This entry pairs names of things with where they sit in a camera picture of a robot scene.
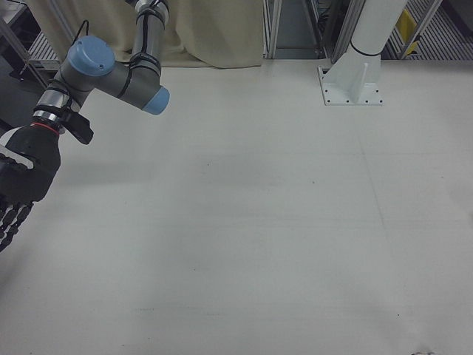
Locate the black dexterous robot hand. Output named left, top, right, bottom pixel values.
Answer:
left=0, top=124, right=62, bottom=254

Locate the grey metal shelf rack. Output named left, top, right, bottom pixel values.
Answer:
left=0, top=0, right=62, bottom=88

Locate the beige curtain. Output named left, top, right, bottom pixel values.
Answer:
left=27, top=0, right=264, bottom=70

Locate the yellow tag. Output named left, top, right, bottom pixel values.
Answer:
left=396, top=8, right=417, bottom=37

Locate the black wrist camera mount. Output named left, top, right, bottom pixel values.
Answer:
left=58, top=106, right=94, bottom=146

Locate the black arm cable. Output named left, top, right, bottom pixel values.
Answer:
left=71, top=20, right=91, bottom=44

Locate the aluminium frame structure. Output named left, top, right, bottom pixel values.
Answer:
left=262, top=0, right=365, bottom=64

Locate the white pedestal base plate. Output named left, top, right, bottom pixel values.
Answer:
left=317, top=53, right=384, bottom=107

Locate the white pedestal column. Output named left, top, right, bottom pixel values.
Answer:
left=350, top=0, right=406, bottom=58

